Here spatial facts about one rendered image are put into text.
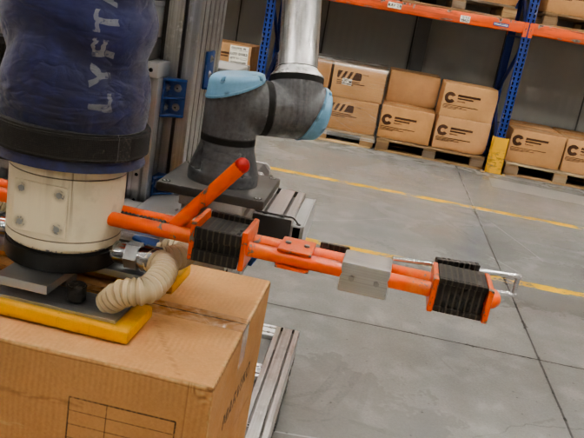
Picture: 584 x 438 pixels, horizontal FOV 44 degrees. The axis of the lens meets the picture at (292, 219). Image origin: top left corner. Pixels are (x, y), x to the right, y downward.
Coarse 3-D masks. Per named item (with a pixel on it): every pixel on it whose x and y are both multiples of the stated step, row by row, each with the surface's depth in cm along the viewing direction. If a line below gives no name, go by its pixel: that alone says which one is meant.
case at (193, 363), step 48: (96, 288) 115; (192, 288) 121; (240, 288) 125; (0, 336) 96; (48, 336) 98; (144, 336) 102; (192, 336) 105; (240, 336) 107; (0, 384) 97; (48, 384) 96; (96, 384) 95; (144, 384) 94; (192, 384) 93; (240, 384) 117; (0, 432) 99; (48, 432) 98; (96, 432) 97; (144, 432) 96; (192, 432) 95; (240, 432) 131
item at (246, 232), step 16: (208, 208) 111; (192, 224) 104; (208, 224) 107; (224, 224) 109; (240, 224) 110; (256, 224) 108; (192, 240) 104; (208, 240) 103; (224, 240) 103; (240, 240) 102; (192, 256) 104; (208, 256) 104; (224, 256) 103; (240, 256) 104
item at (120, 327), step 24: (0, 288) 103; (72, 288) 102; (0, 312) 101; (24, 312) 100; (48, 312) 100; (72, 312) 100; (96, 312) 101; (120, 312) 102; (144, 312) 105; (96, 336) 99; (120, 336) 98
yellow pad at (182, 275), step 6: (0, 252) 120; (180, 270) 122; (186, 270) 123; (96, 276) 118; (102, 276) 118; (108, 276) 118; (180, 276) 120; (186, 276) 124; (174, 282) 117; (180, 282) 120; (174, 288) 117
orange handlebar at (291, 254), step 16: (0, 192) 109; (128, 208) 111; (112, 224) 107; (128, 224) 106; (144, 224) 106; (160, 224) 106; (176, 240) 106; (256, 240) 108; (272, 240) 108; (288, 240) 108; (304, 240) 109; (256, 256) 105; (272, 256) 104; (288, 256) 104; (304, 256) 104; (320, 256) 107; (336, 256) 107; (304, 272) 104; (320, 272) 104; (336, 272) 103; (400, 272) 106; (416, 272) 106; (400, 288) 102; (416, 288) 102; (496, 304) 101
